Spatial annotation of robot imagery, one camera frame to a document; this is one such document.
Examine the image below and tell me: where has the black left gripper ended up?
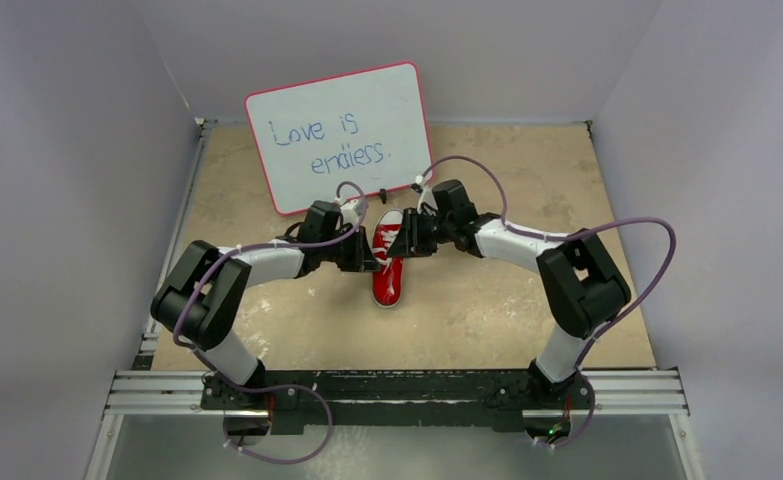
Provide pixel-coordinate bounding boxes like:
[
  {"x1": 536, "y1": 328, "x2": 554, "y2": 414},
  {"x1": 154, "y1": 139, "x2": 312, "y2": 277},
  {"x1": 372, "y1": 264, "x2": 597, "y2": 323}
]
[{"x1": 319, "y1": 226, "x2": 380, "y2": 272}]

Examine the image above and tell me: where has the white shoelace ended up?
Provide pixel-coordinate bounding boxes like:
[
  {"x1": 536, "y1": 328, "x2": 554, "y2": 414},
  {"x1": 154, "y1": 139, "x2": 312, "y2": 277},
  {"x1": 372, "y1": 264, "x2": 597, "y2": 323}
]
[{"x1": 372, "y1": 224, "x2": 399, "y2": 269}]

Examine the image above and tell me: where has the red canvas sneaker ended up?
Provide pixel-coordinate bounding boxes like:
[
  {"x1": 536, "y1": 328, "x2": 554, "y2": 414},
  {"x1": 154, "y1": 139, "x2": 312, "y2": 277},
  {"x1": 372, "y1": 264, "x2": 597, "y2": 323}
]
[{"x1": 372, "y1": 209, "x2": 403, "y2": 308}]

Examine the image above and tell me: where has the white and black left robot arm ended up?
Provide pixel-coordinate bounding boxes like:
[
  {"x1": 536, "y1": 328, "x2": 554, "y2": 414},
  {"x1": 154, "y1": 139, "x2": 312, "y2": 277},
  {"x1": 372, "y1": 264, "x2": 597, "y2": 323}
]
[{"x1": 150, "y1": 199, "x2": 379, "y2": 409}]

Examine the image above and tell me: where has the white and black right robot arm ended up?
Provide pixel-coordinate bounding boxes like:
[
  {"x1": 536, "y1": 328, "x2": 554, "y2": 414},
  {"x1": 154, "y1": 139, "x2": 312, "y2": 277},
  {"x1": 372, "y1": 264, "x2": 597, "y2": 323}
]
[{"x1": 386, "y1": 180, "x2": 632, "y2": 407}]

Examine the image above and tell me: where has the pink framed whiteboard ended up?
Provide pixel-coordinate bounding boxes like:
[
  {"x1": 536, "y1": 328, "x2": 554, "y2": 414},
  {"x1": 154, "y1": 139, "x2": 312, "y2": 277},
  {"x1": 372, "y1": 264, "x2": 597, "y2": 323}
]
[{"x1": 244, "y1": 62, "x2": 433, "y2": 216}]

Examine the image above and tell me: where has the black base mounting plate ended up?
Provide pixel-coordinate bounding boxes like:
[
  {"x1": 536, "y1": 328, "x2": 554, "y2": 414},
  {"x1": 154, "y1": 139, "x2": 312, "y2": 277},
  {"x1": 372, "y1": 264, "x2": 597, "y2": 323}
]
[{"x1": 202, "y1": 369, "x2": 594, "y2": 437}]

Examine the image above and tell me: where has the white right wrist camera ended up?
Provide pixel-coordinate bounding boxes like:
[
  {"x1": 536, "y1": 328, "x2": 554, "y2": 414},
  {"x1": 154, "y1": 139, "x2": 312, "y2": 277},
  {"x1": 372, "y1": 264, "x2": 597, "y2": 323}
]
[{"x1": 411, "y1": 175, "x2": 436, "y2": 213}]

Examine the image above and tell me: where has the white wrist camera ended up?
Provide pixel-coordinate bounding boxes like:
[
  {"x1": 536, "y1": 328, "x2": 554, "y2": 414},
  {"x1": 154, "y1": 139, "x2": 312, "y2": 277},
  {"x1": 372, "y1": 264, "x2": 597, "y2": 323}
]
[
  {"x1": 411, "y1": 175, "x2": 436, "y2": 213},
  {"x1": 334, "y1": 198, "x2": 368, "y2": 229}
]

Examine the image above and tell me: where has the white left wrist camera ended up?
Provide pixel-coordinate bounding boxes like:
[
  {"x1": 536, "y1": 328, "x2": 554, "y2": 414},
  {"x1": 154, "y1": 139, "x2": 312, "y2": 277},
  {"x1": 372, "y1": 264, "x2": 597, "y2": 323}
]
[{"x1": 334, "y1": 198, "x2": 368, "y2": 229}]

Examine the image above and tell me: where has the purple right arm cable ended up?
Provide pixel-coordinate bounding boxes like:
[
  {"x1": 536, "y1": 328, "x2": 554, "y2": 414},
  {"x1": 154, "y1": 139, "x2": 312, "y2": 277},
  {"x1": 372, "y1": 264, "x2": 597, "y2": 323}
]
[{"x1": 417, "y1": 155, "x2": 677, "y2": 372}]

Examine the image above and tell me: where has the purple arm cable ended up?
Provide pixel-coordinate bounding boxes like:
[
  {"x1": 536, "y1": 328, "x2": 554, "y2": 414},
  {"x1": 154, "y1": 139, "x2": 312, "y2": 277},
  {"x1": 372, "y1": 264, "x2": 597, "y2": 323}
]
[
  {"x1": 417, "y1": 155, "x2": 677, "y2": 372},
  {"x1": 172, "y1": 180, "x2": 370, "y2": 392}
]

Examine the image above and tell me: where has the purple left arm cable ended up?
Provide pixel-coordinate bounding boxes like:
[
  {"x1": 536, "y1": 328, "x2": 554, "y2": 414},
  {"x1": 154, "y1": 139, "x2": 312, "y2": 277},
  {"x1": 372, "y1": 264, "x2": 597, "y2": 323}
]
[{"x1": 172, "y1": 180, "x2": 370, "y2": 392}]

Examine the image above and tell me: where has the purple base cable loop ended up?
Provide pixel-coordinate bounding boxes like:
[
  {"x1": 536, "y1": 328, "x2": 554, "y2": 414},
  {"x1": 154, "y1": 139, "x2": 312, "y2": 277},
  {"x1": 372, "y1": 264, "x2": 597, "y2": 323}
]
[{"x1": 222, "y1": 386, "x2": 337, "y2": 467}]

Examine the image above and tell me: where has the aluminium frame rail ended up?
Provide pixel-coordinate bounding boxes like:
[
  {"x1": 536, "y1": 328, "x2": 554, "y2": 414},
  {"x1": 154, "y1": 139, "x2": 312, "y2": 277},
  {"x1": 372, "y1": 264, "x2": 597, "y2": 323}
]
[{"x1": 104, "y1": 370, "x2": 690, "y2": 416}]

